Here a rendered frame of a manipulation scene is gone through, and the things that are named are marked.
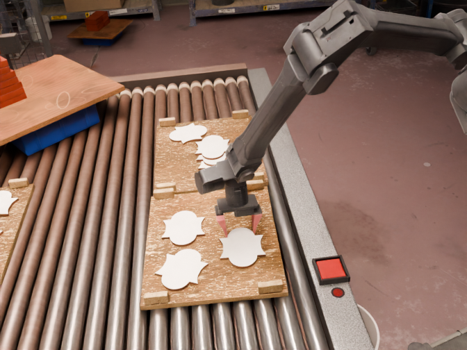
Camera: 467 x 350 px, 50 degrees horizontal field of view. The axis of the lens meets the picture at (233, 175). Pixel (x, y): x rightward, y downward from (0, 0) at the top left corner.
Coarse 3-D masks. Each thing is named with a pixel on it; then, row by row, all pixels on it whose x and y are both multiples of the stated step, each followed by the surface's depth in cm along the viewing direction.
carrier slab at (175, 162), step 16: (160, 128) 180; (208, 128) 178; (224, 128) 177; (240, 128) 177; (160, 144) 172; (176, 144) 171; (192, 144) 170; (160, 160) 164; (176, 160) 163; (192, 160) 163; (160, 176) 157; (176, 176) 156; (192, 176) 156; (176, 192) 150; (192, 192) 151
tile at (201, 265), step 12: (180, 252) 128; (192, 252) 128; (168, 264) 125; (180, 264) 125; (192, 264) 125; (204, 264) 124; (168, 276) 122; (180, 276) 122; (192, 276) 121; (168, 288) 119; (180, 288) 119
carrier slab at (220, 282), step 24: (216, 192) 148; (264, 192) 147; (168, 216) 141; (264, 216) 139; (168, 240) 133; (216, 240) 132; (264, 240) 131; (216, 264) 125; (264, 264) 124; (144, 288) 121; (192, 288) 120; (216, 288) 119; (240, 288) 119
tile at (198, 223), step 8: (176, 216) 140; (184, 216) 139; (192, 216) 139; (168, 224) 137; (176, 224) 137; (184, 224) 137; (192, 224) 136; (200, 224) 136; (168, 232) 135; (176, 232) 134; (184, 232) 134; (192, 232) 134; (200, 232) 134; (176, 240) 132; (184, 240) 132; (192, 240) 132
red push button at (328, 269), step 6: (318, 264) 124; (324, 264) 124; (330, 264) 124; (336, 264) 124; (324, 270) 122; (330, 270) 122; (336, 270) 122; (342, 270) 122; (324, 276) 121; (330, 276) 120; (336, 276) 120
